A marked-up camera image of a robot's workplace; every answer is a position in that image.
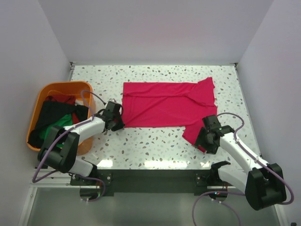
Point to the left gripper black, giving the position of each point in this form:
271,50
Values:
117,123

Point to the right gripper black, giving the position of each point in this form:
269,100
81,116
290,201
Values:
202,141

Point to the pink red t shirt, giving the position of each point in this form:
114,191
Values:
169,104

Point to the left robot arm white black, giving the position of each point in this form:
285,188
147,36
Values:
59,150

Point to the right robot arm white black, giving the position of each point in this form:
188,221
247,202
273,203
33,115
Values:
261,182

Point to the white cloth in bin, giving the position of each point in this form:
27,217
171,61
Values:
79,102

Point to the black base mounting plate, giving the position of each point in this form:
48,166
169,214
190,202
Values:
148,181

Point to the dark red t shirt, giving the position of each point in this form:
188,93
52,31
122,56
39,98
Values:
63,99

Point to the orange plastic bin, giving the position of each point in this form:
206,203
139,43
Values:
80,89

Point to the black t shirt in bin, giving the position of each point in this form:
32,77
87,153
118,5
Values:
52,114

